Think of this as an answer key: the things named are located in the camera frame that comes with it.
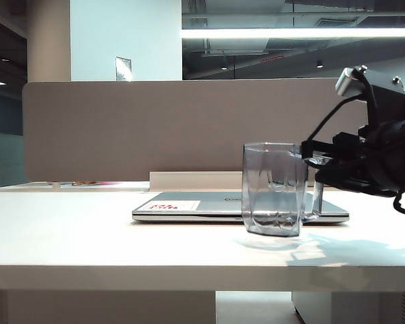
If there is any white under-desk cabinet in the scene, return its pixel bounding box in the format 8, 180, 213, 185
292, 291, 405, 324

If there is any white red laptop sticker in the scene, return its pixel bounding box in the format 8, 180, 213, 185
147, 200, 202, 211

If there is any silver Dell laptop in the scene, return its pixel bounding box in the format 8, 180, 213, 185
132, 191, 350, 223

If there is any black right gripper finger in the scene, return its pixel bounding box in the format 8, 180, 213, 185
302, 140, 337, 158
315, 167, 345, 186

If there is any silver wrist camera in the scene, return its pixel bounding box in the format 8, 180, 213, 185
335, 66, 369, 98

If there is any long linear ceiling light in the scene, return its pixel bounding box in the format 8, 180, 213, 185
181, 27, 405, 38

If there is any beige desk partition panel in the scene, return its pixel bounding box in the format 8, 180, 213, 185
22, 77, 369, 183

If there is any black camera cable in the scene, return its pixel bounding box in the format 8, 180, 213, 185
305, 95, 371, 142

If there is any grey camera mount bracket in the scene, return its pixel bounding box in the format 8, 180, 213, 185
360, 67, 405, 124

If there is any clear faceted water cup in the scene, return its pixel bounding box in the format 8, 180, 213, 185
241, 141, 324, 237

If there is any framed wall poster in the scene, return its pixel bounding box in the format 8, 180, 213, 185
115, 56, 133, 82

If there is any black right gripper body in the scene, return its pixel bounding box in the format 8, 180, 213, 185
333, 117, 405, 198

